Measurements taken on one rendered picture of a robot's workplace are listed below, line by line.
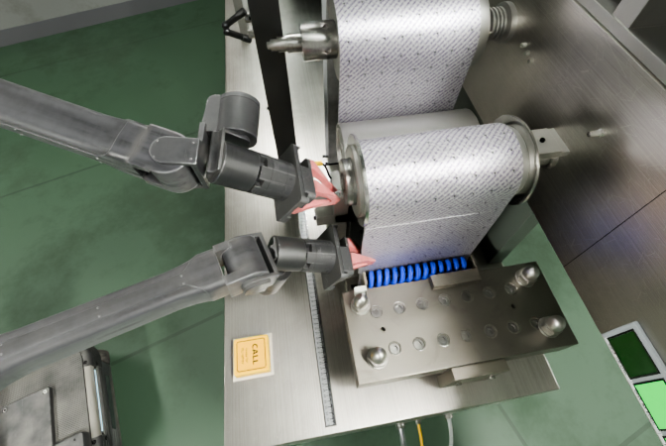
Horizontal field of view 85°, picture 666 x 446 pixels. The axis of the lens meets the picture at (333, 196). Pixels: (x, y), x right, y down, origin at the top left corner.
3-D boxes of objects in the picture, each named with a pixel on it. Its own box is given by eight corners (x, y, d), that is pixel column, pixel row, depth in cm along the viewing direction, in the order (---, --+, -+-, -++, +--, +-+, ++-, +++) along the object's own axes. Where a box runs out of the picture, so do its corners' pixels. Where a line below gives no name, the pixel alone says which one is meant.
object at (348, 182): (346, 171, 52) (348, 215, 55) (359, 169, 52) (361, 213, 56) (337, 151, 58) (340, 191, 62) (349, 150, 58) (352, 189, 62)
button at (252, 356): (236, 342, 77) (233, 339, 75) (269, 336, 77) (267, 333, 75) (236, 378, 73) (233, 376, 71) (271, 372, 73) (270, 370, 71)
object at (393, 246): (357, 271, 73) (364, 227, 58) (468, 254, 75) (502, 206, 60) (358, 274, 73) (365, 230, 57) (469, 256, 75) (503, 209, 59)
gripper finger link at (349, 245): (369, 289, 69) (325, 288, 64) (361, 255, 73) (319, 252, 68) (389, 275, 64) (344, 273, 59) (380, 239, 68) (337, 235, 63)
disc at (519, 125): (475, 154, 69) (506, 94, 57) (477, 154, 69) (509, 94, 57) (506, 221, 62) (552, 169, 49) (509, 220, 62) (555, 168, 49)
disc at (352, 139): (345, 170, 67) (348, 113, 55) (348, 170, 67) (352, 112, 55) (361, 243, 59) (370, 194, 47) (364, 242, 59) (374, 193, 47)
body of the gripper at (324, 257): (332, 291, 64) (294, 290, 61) (324, 240, 70) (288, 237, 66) (351, 277, 60) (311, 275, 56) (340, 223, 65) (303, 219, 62)
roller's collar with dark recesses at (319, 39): (300, 48, 68) (297, 14, 62) (332, 45, 68) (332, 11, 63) (304, 69, 64) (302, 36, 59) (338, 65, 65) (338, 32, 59)
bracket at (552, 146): (516, 138, 59) (521, 129, 57) (550, 133, 59) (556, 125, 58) (531, 161, 56) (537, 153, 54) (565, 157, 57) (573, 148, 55)
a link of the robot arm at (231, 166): (196, 186, 46) (214, 172, 42) (203, 139, 49) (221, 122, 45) (245, 198, 51) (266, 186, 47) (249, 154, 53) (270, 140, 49)
